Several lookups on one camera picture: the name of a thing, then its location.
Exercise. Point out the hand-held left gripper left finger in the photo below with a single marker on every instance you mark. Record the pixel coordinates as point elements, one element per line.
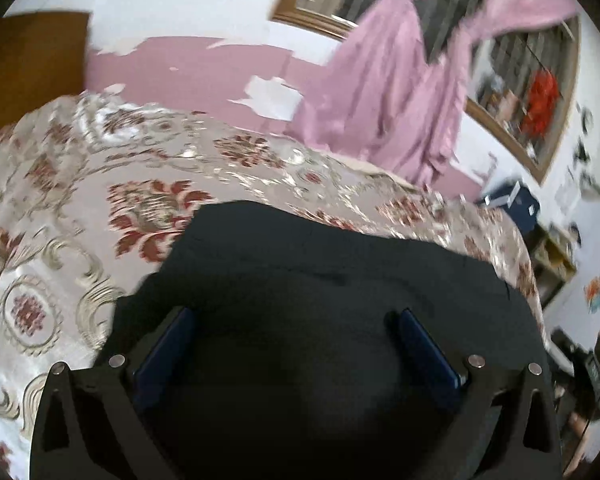
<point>165,355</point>

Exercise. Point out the small wooden window frame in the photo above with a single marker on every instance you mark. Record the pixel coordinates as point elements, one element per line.
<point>305,12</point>

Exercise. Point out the large wooden window frame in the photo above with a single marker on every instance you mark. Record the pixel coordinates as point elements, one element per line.
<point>505,137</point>

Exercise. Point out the wooden shelf unit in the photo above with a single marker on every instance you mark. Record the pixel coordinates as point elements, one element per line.
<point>555,260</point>

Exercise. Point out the red hanging cloth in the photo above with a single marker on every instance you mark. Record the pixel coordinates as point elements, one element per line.
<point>540,95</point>

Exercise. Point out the wooden headboard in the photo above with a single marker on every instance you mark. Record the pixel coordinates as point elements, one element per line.
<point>30,70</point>

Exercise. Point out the black jacket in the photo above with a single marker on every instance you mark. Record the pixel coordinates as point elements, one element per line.
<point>305,285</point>

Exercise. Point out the floral bedspread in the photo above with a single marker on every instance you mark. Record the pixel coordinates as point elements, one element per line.
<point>55,185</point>

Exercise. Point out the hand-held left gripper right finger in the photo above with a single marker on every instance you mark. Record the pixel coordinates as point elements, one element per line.
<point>425,350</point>

